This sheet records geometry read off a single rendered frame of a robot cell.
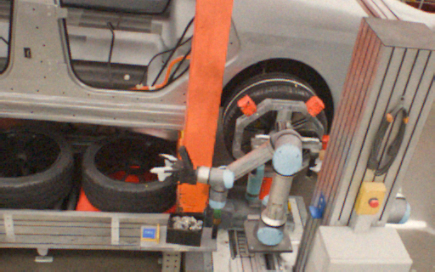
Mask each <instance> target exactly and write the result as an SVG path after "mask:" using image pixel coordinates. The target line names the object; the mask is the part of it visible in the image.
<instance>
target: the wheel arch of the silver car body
mask: <svg viewBox="0 0 435 272"><path fill-rule="evenodd" d="M264 60H268V63H267V68H266V71H265V73H269V72H270V73H271V72H273V73H275V72H278V73H279V72H281V73H285V74H290V75H293V76H295V77H298V78H300V79H301V80H303V81H304V82H306V83H307V84H308V85H309V86H310V87H311V88H312V90H313V91H314V92H315V93H316V95H318V97H319V99H321V100H322V101H323V104H324V106H325V108H324V109H323V110H324V112H325V115H326V119H327V123H328V131H327V135H330V132H331V129H332V126H333V122H334V120H335V116H336V101H335V96H334V94H333V91H332V89H331V86H330V84H329V83H328V81H327V80H326V78H325V77H324V76H323V75H322V73H321V72H319V71H317V70H316V69H315V68H313V67H312V66H311V65H309V64H307V63H305V62H303V61H301V60H299V59H293V58H287V57H273V58H267V59H261V60H259V61H256V62H254V63H251V64H249V65H247V66H246V67H244V68H242V69H241V70H239V71H238V72H236V73H235V74H234V75H233V76H232V77H231V78H230V79H229V80H228V81H227V82H226V83H225V84H224V85H223V87H222V92H221V98H220V105H219V107H223V106H224V104H225V101H226V100H227V98H228V97H229V95H230V94H231V92H232V91H233V90H234V89H235V88H236V87H237V86H238V85H240V84H241V83H242V82H245V81H246V79H247V77H248V74H249V72H250V70H251V68H252V66H253V64H255V63H256V64H255V65H254V67H253V69H252V71H251V74H250V76H249V79H250V78H251V77H254V76H257V75H260V74H261V75H262V72H263V64H264Z"/></svg>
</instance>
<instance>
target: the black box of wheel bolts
mask: <svg viewBox="0 0 435 272"><path fill-rule="evenodd" d="M204 220H205V216H200V215H193V214H187V213H180V212H170V215H169V219H168V222H167V236H166V243H172V244H179V245H185V246H193V247H201V237H202V231H203V226H204Z"/></svg>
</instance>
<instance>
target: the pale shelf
mask: <svg viewBox="0 0 435 272"><path fill-rule="evenodd" d="M143 228H149V229H155V230H156V240H155V241H141V238H142V229H143ZM211 232H212V228H203V231H202V237H201V247H197V246H185V245H179V244H172V243H166V236H167V227H166V226H159V243H158V244H157V243H156V241H157V226H141V238H140V250H151V251H197V252H216V251H217V240H211Z"/></svg>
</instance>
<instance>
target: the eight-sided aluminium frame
mask: <svg viewBox="0 0 435 272"><path fill-rule="evenodd" d="M256 108H257V111H256V112H255V113H253V114H252V115H250V116H249V117H247V116H246V115H245V114H244V115H243V116H240V118H238V119H237V120H236V124H235V131H234V140H233V145H232V154H233V156H234V158H236V159H237V160H238V159H240V158H241V157H242V156H244V155H245V154H244V153H243V152H242V151H241V150H240V144H241V139H242V134H243V128H244V127H245V126H246V125H248V124H249V123H251V122H253V121H254V120H256V119H257V118H258V117H260V116H261V115H262V114H264V113H265V112H267V111H269V110H272V111H295V112H301V113H302V114H303V116H304V117H305V118H306V119H307V120H308V122H311V123H312V124H313V125H314V126H316V128H317V129H318V131H319V134H320V137H321V138H322V139H323V136H324V132H325V130H324V127H323V125H322V124H321V122H320V121H319V120H318V119H317V118H316V117H315V116H312V115H310V114H309V113H308V112H307V110H308V109H307V107H306V105H305V104H304V103H303V102H302V101H290V100H279V99H265V100H264V101H263V102H261V103H260V104H259V105H257V106H256ZM308 162H309V155H308V153H307V154H306V155H304V156H302V163H301V166H300V167H299V169H298V171H300V170H301V169H303V168H304V167H306V166H307V165H308ZM273 174H274V172H273V171H272V169H271V167H265V168H264V172H263V176H264V177H270V178H272V177H273Z"/></svg>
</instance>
